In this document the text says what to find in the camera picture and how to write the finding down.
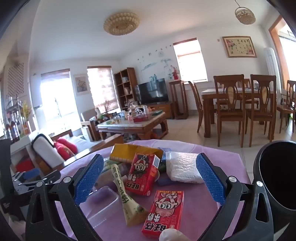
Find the wooden dining chair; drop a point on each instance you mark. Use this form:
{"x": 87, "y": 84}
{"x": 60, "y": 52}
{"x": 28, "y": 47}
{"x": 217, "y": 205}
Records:
{"x": 263, "y": 92}
{"x": 230, "y": 92}
{"x": 196, "y": 97}
{"x": 247, "y": 83}
{"x": 290, "y": 92}

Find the wooden dining table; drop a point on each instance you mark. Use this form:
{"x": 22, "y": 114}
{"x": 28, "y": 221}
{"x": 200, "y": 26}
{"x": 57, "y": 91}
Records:
{"x": 207, "y": 111}

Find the black trash bin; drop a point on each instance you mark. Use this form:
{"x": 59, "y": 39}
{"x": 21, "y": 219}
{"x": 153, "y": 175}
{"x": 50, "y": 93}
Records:
{"x": 275, "y": 185}

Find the wooden coffee table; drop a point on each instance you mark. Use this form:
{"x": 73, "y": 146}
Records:
{"x": 129, "y": 128}

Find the beige armchair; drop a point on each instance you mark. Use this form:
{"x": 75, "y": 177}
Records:
{"x": 89, "y": 115}

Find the wooden frame sofa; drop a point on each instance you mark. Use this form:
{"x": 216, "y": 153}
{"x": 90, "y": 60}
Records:
{"x": 46, "y": 148}

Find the wooden door frame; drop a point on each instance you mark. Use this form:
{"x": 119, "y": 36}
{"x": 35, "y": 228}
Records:
{"x": 272, "y": 46}

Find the wooden television stand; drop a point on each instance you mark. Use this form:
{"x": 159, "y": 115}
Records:
{"x": 164, "y": 110}

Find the narrow window with blind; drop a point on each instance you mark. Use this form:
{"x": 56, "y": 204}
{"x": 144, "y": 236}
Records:
{"x": 189, "y": 62}

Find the wooden bookshelf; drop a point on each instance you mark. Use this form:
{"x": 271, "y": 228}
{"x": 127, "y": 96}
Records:
{"x": 133, "y": 78}

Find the large bright window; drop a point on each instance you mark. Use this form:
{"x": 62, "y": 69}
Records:
{"x": 57, "y": 99}

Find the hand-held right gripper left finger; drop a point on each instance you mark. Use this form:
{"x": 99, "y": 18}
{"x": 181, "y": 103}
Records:
{"x": 89, "y": 178}

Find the clear plastic box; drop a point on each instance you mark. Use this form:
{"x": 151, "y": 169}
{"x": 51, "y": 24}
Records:
{"x": 101, "y": 204}

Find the white plastic packet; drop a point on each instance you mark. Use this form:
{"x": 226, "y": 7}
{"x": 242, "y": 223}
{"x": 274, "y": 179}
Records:
{"x": 182, "y": 166}

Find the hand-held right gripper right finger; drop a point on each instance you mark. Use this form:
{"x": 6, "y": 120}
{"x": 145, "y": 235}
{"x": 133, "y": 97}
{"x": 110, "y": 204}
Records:
{"x": 210, "y": 183}

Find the small framed painting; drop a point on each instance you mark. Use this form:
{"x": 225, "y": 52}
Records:
{"x": 81, "y": 84}

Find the pink tablecloth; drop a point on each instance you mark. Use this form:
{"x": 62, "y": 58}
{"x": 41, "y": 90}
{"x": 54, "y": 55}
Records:
{"x": 196, "y": 208}

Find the red box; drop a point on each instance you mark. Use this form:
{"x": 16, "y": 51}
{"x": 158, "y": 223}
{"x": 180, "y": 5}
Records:
{"x": 141, "y": 119}

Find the white wall radiator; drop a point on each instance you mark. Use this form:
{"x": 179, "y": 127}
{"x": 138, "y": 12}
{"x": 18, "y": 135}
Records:
{"x": 190, "y": 99}

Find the tall wooden plant stand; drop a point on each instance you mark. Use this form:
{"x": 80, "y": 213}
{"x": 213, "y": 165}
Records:
{"x": 178, "y": 82}

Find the orange gold foil pouch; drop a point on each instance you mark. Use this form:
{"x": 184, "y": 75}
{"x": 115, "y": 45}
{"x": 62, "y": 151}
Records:
{"x": 129, "y": 151}

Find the green gum pack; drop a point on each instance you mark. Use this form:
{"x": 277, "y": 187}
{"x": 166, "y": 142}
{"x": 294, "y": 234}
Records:
{"x": 162, "y": 167}

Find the dried flower branches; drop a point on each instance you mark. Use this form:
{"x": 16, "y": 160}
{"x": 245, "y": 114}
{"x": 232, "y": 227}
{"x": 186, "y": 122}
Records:
{"x": 106, "y": 105}

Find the white lattice panel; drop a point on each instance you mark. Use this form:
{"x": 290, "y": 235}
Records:
{"x": 15, "y": 78}

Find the white tower air conditioner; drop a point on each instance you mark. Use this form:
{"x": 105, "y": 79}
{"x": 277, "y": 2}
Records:
{"x": 270, "y": 60}

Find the red cushion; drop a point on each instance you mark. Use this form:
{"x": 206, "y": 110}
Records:
{"x": 62, "y": 151}
{"x": 68, "y": 144}

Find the red cloth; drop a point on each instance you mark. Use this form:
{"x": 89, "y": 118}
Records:
{"x": 25, "y": 165}

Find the red flower decoration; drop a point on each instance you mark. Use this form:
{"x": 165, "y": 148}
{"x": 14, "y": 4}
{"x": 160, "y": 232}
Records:
{"x": 175, "y": 74}

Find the green box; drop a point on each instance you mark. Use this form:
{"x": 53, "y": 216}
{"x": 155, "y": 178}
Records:
{"x": 156, "y": 113}

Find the cream long sachet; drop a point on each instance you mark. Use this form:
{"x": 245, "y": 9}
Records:
{"x": 133, "y": 213}

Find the metal bottle rack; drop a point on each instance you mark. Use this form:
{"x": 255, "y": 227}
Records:
{"x": 12, "y": 120}

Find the yellow artificial flowers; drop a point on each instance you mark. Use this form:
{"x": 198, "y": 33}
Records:
{"x": 26, "y": 111}

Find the beaded pendant lamp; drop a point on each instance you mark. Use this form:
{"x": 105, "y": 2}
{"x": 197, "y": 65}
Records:
{"x": 245, "y": 15}

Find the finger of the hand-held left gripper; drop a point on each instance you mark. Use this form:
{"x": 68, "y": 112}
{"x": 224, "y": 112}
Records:
{"x": 52, "y": 176}
{"x": 32, "y": 174}

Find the window with roller blind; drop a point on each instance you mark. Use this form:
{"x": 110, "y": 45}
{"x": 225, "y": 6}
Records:
{"x": 103, "y": 88}

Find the framed floral picture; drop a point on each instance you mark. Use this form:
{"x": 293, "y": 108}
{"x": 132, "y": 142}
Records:
{"x": 239, "y": 46}

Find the blue plastic packet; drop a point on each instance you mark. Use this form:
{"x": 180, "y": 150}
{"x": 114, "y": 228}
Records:
{"x": 163, "y": 153}

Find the red cartoon drink carton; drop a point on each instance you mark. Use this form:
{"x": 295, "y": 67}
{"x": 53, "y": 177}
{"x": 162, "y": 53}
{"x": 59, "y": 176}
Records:
{"x": 142, "y": 176}
{"x": 161, "y": 213}

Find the round beaded ceiling lamp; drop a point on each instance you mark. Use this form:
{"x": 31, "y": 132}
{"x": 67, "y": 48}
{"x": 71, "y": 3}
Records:
{"x": 121, "y": 23}

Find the blue wall decal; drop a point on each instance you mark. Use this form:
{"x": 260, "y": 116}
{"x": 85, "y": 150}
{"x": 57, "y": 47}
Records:
{"x": 150, "y": 66}

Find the black flat television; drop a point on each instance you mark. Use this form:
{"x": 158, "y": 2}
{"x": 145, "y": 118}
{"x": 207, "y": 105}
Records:
{"x": 153, "y": 91}

